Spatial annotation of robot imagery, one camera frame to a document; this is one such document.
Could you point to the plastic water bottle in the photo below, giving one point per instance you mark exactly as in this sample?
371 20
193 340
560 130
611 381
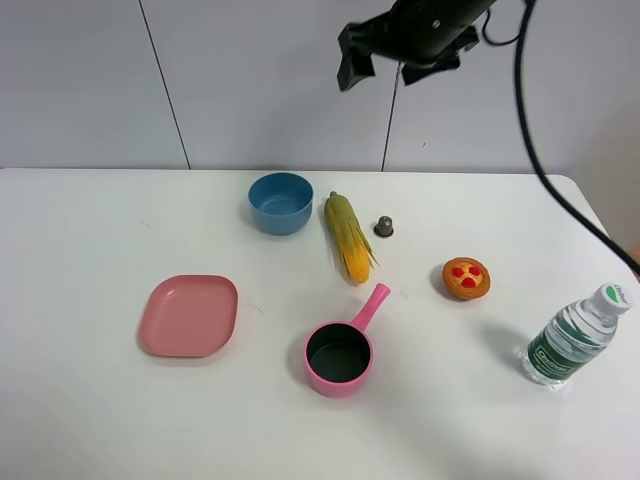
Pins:
576 335

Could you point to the blue bowl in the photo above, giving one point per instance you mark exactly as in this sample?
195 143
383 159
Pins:
281 203

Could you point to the toy fruit tart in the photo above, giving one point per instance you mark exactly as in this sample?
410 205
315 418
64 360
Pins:
466 278

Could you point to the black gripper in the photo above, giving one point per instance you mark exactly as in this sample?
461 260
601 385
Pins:
428 34

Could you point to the pink toy saucepan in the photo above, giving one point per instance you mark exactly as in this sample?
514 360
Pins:
339 355

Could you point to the toy corn cob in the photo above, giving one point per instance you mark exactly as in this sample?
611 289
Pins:
353 247

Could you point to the pink square plate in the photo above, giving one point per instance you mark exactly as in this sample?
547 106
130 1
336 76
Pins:
189 316

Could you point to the small grey knob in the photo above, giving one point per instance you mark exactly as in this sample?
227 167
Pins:
384 227

